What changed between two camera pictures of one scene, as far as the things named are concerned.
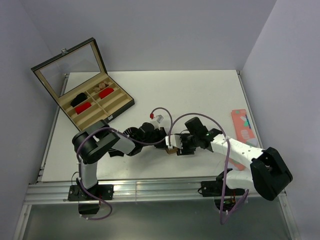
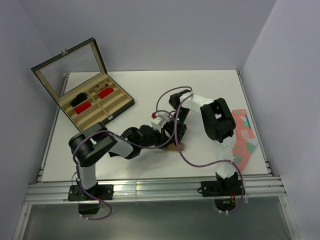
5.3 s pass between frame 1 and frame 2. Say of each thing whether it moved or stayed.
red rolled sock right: stayed
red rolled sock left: stayed
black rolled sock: stayed
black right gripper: moved
